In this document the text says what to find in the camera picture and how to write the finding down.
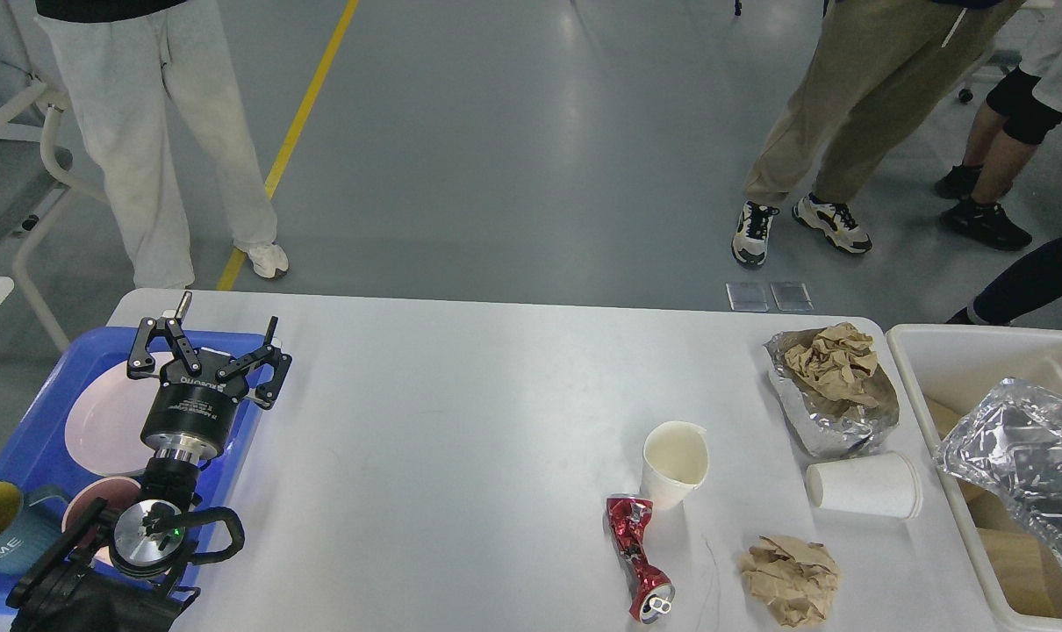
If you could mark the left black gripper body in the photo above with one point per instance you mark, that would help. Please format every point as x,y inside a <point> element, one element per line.
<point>191,417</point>

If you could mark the brown paper bag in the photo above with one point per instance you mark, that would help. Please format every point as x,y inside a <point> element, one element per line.
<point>1030,575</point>

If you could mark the pink plate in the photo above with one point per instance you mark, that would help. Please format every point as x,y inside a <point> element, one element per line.
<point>102,431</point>

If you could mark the aluminium foil tray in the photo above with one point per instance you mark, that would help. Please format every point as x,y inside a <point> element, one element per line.
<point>1010,444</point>

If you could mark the foil bowl with paper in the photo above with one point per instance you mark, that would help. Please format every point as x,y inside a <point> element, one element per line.
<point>837,399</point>

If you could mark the white paper cup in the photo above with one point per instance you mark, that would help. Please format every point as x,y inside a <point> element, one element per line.
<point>676,461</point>
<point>882,485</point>

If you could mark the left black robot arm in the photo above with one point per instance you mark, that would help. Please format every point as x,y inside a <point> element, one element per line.
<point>122,569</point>

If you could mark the blue plastic tray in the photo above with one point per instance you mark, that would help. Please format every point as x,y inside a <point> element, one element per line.
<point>36,454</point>

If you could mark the white plastic bin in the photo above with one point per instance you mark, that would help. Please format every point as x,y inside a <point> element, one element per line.
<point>955,367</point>

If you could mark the white paper cup lying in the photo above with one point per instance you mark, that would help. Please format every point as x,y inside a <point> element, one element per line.
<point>882,485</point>

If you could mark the teal mug yellow inside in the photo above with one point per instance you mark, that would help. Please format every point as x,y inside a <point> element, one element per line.
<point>27,529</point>

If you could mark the grey office chair left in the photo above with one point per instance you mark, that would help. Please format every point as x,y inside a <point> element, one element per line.
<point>36,183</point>

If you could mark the crumpled brown paper ball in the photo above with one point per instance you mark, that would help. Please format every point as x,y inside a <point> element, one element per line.
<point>797,581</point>

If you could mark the person in white trousers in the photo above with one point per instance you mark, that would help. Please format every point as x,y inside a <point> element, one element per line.
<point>122,62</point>

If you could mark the floor outlet plates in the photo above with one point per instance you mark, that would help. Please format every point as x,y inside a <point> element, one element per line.
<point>760,297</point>

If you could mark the person in black shorts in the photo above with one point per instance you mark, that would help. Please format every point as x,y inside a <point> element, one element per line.
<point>1007,130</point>

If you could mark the crushed red can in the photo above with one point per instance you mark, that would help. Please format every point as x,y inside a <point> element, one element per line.
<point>652,591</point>

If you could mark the white office chair right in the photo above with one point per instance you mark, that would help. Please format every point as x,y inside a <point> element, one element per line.
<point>990,68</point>

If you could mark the person in khaki trousers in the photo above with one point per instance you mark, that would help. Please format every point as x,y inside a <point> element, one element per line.
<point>878,70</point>

